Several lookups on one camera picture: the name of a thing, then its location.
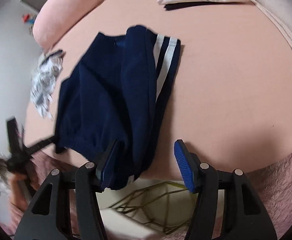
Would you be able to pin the white grey patterned garment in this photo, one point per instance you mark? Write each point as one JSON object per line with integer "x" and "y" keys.
{"x": 43, "y": 81}

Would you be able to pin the person left hand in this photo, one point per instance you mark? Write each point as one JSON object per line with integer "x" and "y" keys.
{"x": 17, "y": 196}

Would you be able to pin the rolled pink blanket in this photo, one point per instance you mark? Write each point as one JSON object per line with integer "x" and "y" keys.
{"x": 57, "y": 17}

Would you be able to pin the pink bed sheet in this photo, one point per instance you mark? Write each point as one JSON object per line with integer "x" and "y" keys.
{"x": 232, "y": 97}

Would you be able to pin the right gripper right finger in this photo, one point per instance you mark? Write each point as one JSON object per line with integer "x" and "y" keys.
{"x": 244, "y": 216}

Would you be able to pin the navy blue striped shorts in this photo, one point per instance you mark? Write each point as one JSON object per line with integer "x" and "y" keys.
{"x": 111, "y": 107}

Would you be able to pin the red blue figure toy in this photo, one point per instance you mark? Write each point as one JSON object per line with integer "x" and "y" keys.
{"x": 29, "y": 18}

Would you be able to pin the gold wire basket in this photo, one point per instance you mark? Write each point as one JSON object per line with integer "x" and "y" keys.
{"x": 166, "y": 207}

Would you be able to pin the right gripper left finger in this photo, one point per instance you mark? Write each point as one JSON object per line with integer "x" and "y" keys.
{"x": 48, "y": 214}

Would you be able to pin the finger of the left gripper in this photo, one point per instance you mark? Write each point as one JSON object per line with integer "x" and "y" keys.
{"x": 39, "y": 145}

